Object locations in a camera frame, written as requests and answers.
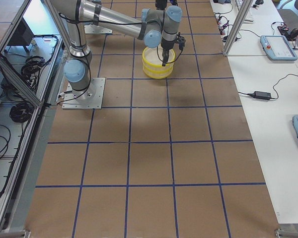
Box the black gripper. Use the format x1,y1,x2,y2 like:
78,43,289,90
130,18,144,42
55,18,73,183
155,0,167,10
160,37,176,66

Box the yellow steamer layer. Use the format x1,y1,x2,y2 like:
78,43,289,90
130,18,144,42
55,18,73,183
142,45,175,71
143,65,173,79

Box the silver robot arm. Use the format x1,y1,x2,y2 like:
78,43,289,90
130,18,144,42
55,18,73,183
49,0,182,109

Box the black power adapter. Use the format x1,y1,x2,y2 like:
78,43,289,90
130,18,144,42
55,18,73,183
247,91,272,100

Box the far teach pendant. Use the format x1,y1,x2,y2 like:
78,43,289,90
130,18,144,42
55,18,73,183
260,35,298,61

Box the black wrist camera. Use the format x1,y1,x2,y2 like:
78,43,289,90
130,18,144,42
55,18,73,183
176,32,186,51

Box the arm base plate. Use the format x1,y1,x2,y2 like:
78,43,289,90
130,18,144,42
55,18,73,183
62,78,106,110
84,24,113,35

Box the aluminium frame post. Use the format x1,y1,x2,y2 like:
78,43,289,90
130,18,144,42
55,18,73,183
223,0,253,56

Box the coiled black cables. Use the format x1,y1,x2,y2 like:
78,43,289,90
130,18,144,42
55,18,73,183
9,101,33,122

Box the aluminium side rail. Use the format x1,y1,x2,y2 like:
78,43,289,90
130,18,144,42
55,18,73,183
0,53,43,108

